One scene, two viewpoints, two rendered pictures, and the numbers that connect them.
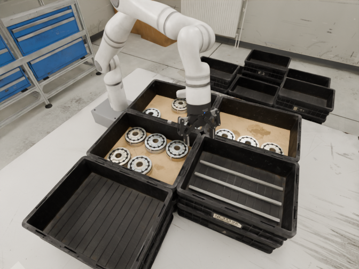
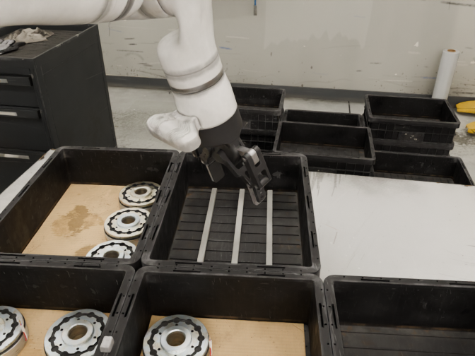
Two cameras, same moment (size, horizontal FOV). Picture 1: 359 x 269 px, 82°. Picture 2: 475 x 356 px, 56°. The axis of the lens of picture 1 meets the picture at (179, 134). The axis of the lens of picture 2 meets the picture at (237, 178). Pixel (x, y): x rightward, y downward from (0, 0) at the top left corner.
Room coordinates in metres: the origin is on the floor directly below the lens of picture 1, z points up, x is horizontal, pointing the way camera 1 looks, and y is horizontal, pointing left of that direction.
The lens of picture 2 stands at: (0.65, 0.47, 1.44)
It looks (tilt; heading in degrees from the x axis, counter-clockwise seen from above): 32 degrees down; 251
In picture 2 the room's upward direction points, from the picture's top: straight up
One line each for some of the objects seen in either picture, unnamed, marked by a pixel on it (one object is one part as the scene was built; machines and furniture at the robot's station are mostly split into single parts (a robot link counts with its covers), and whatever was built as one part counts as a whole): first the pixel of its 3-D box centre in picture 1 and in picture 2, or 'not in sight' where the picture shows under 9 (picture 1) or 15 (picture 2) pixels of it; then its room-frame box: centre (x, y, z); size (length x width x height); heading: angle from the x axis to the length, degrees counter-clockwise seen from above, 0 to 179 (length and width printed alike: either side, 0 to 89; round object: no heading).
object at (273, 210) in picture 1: (236, 184); (237, 224); (0.41, -0.23, 0.87); 0.40 x 0.30 x 0.11; 67
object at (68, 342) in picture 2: not in sight; (78, 333); (0.73, -0.05, 0.86); 0.05 x 0.05 x 0.01
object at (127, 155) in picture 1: (118, 156); not in sight; (0.55, 0.27, 0.86); 0.10 x 0.10 x 0.01
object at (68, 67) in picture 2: not in sight; (46, 125); (0.89, -1.84, 0.45); 0.60 x 0.45 x 0.90; 61
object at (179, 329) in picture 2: (177, 148); (175, 339); (0.59, 0.01, 0.86); 0.05 x 0.05 x 0.01
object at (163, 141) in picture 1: (155, 141); not in sight; (0.63, 0.11, 0.86); 0.10 x 0.10 x 0.01
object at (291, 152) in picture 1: (250, 132); (95, 217); (0.68, -0.34, 0.87); 0.40 x 0.30 x 0.11; 67
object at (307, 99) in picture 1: (295, 112); not in sight; (1.39, -1.03, 0.37); 0.40 x 0.30 x 0.45; 61
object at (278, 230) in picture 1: (240, 177); (237, 203); (0.41, -0.23, 0.92); 0.40 x 0.30 x 0.02; 67
